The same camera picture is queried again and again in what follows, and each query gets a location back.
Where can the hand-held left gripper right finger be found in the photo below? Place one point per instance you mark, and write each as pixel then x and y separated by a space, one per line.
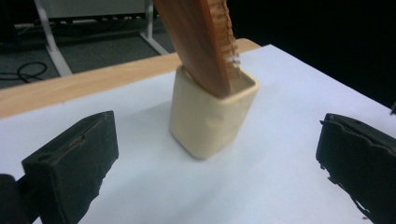
pixel 361 161

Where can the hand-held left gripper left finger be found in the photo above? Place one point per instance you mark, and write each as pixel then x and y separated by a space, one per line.
pixel 71 168

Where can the cream square cup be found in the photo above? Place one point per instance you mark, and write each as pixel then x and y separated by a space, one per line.
pixel 205 124

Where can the brown wooden hairbrush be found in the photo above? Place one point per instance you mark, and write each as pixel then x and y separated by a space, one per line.
pixel 199 46

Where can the white table mat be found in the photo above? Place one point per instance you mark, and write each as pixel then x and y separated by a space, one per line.
pixel 280 130

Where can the white metal stand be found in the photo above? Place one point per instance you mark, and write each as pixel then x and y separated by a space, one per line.
pixel 54 49

